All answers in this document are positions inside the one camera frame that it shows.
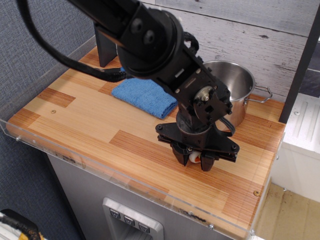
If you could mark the clear acrylic table guard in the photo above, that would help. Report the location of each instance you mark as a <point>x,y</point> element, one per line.
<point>76,118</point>

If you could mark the white toy sink unit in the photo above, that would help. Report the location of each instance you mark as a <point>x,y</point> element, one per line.
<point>297,164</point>

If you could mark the black frame post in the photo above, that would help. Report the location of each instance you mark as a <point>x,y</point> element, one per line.
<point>107,50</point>
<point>304,62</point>

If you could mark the black right frame post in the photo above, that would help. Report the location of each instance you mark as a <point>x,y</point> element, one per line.
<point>304,62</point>

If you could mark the plush sushi roll toy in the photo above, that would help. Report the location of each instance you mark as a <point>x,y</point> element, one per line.
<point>195,157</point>

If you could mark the black left frame post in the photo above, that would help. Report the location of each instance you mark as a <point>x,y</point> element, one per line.
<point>107,50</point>

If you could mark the grey cabinet with dispenser panel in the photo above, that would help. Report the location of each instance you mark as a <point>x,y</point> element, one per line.
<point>106,211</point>

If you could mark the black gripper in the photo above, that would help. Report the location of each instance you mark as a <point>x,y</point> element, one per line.
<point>209,142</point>

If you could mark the blue folded towel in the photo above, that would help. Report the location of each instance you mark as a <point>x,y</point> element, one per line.
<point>146,95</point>

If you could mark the yellow object at corner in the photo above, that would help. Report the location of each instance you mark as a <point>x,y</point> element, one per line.
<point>23,236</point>

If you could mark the stainless steel pot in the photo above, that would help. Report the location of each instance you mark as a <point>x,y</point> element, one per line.
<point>241,83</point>

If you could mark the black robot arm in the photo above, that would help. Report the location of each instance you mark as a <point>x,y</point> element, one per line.
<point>151,45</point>

